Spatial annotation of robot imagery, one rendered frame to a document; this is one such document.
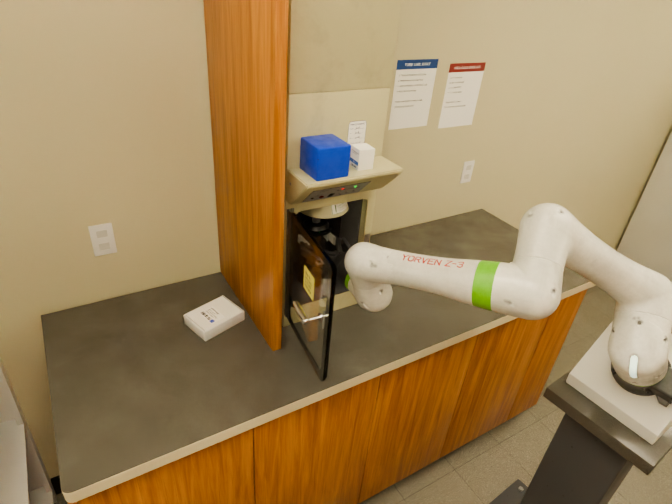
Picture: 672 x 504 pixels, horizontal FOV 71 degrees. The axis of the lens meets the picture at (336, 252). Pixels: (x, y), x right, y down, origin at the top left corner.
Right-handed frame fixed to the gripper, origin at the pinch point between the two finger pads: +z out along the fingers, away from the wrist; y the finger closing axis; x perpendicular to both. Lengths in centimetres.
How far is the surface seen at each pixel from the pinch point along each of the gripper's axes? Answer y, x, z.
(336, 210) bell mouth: -1.7, -14.2, -8.6
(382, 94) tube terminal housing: -13, -50, -11
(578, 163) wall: -200, 12, 32
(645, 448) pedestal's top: -50, 26, -98
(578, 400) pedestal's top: -48, 26, -79
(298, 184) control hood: 16.9, -29.8, -17.6
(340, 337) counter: 2.0, 25.5, -23.4
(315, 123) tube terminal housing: 8.7, -43.5, -10.7
